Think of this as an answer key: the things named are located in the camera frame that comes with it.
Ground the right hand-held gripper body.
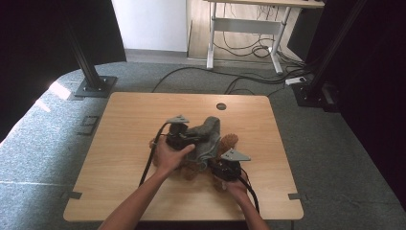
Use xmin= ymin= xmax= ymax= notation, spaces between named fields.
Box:
xmin=210 ymin=148 xmax=252 ymax=182

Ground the grey floor socket plate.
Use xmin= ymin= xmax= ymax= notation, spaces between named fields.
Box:
xmin=77 ymin=115 xmax=101 ymax=137

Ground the grey knitted cloth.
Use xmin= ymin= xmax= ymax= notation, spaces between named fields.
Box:
xmin=186 ymin=116 xmax=223 ymax=171

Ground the white power strip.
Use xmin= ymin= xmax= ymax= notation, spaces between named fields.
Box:
xmin=284 ymin=76 xmax=307 ymax=86

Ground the white desk frame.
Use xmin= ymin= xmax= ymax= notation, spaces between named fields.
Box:
xmin=204 ymin=0 xmax=326 ymax=76

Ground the long black floor cable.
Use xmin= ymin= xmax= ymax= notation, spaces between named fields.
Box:
xmin=151 ymin=65 xmax=307 ymax=94

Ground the brown teddy bear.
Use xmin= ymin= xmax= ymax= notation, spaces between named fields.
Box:
xmin=148 ymin=132 xmax=239 ymax=194

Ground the person's left hand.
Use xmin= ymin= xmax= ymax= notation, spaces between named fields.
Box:
xmin=152 ymin=135 xmax=196 ymax=177

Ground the person's right hand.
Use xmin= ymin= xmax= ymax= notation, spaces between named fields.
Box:
xmin=219 ymin=176 xmax=249 ymax=203

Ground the left hand-held gripper cable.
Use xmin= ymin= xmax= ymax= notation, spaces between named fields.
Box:
xmin=138 ymin=122 xmax=170 ymax=188

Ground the grey table bracket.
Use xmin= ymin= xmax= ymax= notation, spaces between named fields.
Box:
xmin=60 ymin=191 xmax=83 ymax=201
xmin=287 ymin=192 xmax=309 ymax=201

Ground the black metal stand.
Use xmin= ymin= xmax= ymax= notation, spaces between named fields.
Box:
xmin=291 ymin=0 xmax=368 ymax=113
xmin=63 ymin=18 xmax=119 ymax=99

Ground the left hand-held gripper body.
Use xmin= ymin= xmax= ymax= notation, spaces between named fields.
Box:
xmin=166 ymin=114 xmax=192 ymax=151

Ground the dark curtain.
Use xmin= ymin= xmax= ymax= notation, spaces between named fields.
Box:
xmin=0 ymin=0 xmax=127 ymax=143
xmin=286 ymin=0 xmax=406 ymax=210

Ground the black cable bundle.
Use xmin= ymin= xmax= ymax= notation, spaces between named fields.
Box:
xmin=213 ymin=30 xmax=280 ymax=59

